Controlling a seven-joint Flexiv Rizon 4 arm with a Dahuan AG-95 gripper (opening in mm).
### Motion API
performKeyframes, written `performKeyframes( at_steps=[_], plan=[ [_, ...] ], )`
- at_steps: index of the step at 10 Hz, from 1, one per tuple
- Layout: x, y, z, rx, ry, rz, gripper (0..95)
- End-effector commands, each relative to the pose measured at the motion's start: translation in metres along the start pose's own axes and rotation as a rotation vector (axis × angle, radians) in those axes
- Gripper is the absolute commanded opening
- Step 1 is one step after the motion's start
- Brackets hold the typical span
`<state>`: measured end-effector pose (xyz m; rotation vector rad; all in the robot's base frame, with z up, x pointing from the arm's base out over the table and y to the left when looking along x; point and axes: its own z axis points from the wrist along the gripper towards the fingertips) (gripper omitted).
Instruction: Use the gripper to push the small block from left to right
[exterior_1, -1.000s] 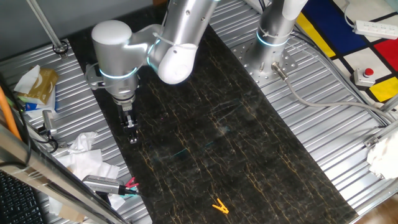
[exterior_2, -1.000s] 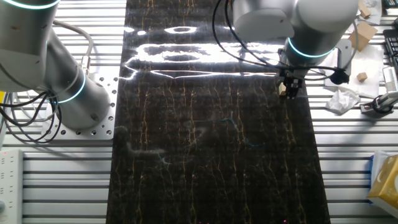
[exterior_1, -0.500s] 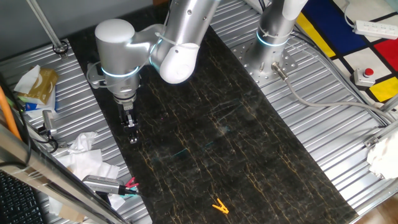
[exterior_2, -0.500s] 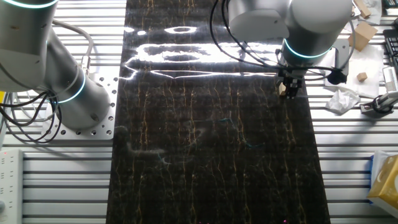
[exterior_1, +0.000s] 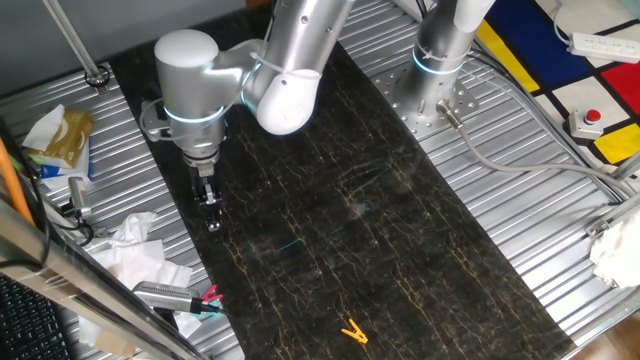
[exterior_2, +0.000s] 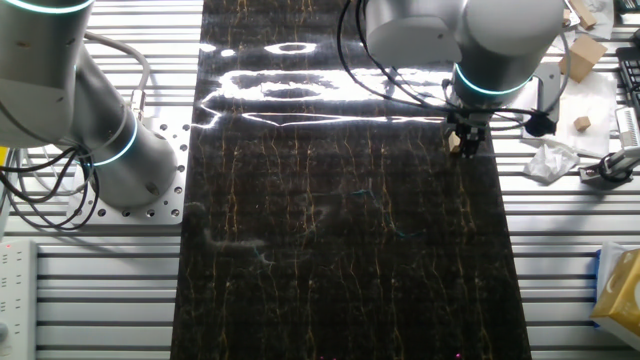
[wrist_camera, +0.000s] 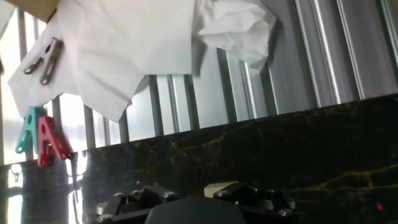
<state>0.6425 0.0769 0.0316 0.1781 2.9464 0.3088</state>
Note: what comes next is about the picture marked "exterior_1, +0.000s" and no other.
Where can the red clothespin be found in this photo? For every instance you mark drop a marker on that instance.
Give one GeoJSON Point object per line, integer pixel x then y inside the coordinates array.
{"type": "Point", "coordinates": [211, 292]}

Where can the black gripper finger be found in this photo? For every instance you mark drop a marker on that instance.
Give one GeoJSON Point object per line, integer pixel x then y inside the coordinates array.
{"type": "Point", "coordinates": [214, 210]}
{"type": "Point", "coordinates": [203, 210]}

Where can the silver frame bracket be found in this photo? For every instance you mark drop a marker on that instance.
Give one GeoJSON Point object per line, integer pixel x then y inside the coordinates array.
{"type": "Point", "coordinates": [607, 220]}

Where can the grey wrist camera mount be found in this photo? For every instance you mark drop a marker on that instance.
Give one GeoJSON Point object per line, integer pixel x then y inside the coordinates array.
{"type": "Point", "coordinates": [155, 127]}

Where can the white blue tissue pack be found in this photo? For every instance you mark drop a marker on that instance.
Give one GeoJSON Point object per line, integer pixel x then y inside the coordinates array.
{"type": "Point", "coordinates": [65, 172]}

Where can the white tissue sheet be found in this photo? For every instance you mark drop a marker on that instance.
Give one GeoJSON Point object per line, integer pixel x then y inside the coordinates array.
{"type": "Point", "coordinates": [45, 127]}

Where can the black keyboard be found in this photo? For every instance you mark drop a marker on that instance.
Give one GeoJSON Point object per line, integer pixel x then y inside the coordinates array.
{"type": "Point", "coordinates": [30, 325]}

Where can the silver stand pole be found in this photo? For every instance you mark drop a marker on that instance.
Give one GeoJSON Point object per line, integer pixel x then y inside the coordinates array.
{"type": "Point", "coordinates": [70, 40]}

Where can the orange tube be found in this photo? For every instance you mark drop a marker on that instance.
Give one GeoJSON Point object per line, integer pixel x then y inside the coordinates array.
{"type": "Point", "coordinates": [12, 185]}

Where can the white paper sheets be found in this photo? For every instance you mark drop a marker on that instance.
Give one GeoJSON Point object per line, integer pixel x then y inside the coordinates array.
{"type": "Point", "coordinates": [135, 265]}

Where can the white power strip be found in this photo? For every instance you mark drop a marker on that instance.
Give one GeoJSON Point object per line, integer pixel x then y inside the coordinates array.
{"type": "Point", "coordinates": [607, 48]}

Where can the silver depth camera on mount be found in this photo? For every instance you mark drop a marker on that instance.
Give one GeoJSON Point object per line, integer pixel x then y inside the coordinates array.
{"type": "Point", "coordinates": [78, 195]}

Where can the black marble pattern mat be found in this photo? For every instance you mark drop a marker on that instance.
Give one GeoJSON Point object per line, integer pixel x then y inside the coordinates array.
{"type": "Point", "coordinates": [350, 225]}

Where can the crumpled white tissue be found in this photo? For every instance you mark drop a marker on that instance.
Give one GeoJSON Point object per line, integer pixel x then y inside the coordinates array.
{"type": "Point", "coordinates": [132, 227]}

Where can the orange clothespin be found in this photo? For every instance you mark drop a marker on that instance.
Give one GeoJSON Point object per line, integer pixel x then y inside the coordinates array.
{"type": "Point", "coordinates": [356, 334]}

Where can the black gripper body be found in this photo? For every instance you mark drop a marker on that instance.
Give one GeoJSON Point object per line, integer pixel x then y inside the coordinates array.
{"type": "Point", "coordinates": [199, 182]}

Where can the colourful Mondrian pattern mat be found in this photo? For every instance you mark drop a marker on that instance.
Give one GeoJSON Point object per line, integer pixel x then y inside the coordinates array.
{"type": "Point", "coordinates": [540, 55]}

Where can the grey ribbed hub device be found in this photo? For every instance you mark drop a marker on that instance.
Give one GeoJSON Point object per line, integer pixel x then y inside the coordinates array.
{"type": "Point", "coordinates": [162, 295]}

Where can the yellow tissue box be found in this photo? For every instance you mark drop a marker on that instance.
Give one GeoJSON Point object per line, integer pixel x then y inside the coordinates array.
{"type": "Point", "coordinates": [70, 140]}

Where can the teal clothespin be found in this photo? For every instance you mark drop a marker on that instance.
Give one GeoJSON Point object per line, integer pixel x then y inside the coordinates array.
{"type": "Point", "coordinates": [218, 298]}

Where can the silver aluminium frame beam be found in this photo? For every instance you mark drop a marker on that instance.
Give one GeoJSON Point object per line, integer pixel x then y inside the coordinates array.
{"type": "Point", "coordinates": [75, 280]}

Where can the grey emergency stop button box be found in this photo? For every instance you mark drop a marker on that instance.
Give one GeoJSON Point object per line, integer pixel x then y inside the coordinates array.
{"type": "Point", "coordinates": [585, 125]}

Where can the white crumpled bag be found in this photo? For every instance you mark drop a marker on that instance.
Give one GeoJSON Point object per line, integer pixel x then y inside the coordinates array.
{"type": "Point", "coordinates": [617, 250]}

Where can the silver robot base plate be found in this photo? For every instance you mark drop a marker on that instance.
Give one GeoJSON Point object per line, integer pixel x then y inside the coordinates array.
{"type": "Point", "coordinates": [390, 92]}

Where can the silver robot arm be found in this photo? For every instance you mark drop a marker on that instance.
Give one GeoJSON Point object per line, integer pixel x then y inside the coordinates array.
{"type": "Point", "coordinates": [190, 85]}

